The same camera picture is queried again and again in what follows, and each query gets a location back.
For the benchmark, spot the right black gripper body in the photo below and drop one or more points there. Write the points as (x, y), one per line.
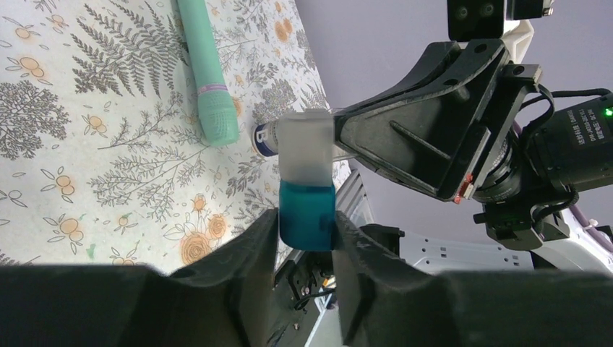
(508, 23)

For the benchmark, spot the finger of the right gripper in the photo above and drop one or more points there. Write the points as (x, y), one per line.
(428, 132)

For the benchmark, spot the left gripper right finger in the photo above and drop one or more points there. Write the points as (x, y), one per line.
(383, 301)

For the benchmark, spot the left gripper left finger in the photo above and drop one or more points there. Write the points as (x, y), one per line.
(221, 300)

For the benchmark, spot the teal pill organizer box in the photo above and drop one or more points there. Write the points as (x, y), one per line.
(307, 193)

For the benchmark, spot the white pill bottle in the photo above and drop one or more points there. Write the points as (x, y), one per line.
(265, 140)

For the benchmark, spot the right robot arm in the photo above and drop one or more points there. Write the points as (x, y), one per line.
(565, 146)

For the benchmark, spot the mint green tube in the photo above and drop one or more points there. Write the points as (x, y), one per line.
(216, 111)

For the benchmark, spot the floral table mat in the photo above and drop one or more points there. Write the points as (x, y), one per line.
(102, 155)

